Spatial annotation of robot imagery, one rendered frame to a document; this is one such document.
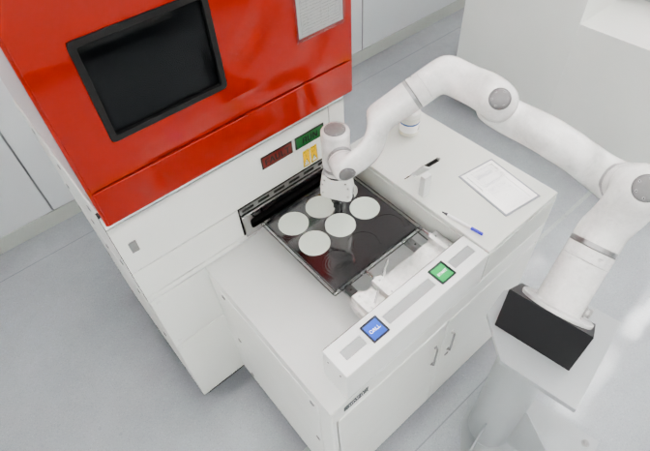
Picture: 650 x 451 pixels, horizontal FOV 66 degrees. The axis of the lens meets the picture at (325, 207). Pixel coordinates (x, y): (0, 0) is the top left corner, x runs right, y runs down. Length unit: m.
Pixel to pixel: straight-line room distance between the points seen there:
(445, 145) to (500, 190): 0.26
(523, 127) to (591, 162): 0.19
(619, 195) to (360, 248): 0.71
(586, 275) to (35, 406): 2.24
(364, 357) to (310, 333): 0.25
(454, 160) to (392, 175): 0.22
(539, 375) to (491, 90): 0.76
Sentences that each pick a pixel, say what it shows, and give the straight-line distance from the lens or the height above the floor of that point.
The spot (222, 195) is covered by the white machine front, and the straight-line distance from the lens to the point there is 1.51.
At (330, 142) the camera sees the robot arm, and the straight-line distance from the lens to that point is 1.38.
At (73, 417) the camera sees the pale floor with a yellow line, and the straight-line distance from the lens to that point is 2.55.
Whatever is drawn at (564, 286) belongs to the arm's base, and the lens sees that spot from 1.42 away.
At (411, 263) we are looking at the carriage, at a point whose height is 0.88.
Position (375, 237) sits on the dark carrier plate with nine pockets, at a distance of 1.57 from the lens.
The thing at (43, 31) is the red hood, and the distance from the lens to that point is 1.05.
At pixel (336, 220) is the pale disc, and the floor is 0.90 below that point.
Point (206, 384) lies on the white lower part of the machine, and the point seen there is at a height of 0.15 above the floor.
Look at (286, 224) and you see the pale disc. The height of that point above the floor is 0.90.
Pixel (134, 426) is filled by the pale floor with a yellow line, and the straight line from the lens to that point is 2.42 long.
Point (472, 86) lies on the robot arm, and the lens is 1.35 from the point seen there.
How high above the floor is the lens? 2.13
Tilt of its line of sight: 48 degrees down
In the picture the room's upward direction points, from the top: 4 degrees counter-clockwise
